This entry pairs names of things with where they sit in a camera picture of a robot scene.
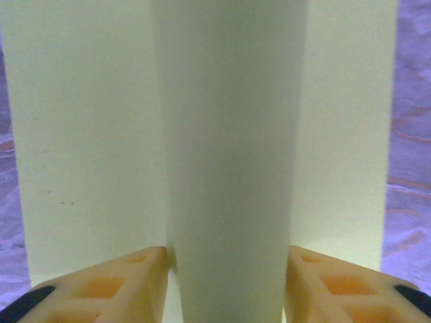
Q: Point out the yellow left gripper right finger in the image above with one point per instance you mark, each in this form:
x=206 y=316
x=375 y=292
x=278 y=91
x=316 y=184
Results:
x=336 y=296

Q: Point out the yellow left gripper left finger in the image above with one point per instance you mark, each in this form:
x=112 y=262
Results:
x=111 y=296

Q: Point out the yellow-green paper sheet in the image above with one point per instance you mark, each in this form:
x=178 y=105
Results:
x=229 y=134

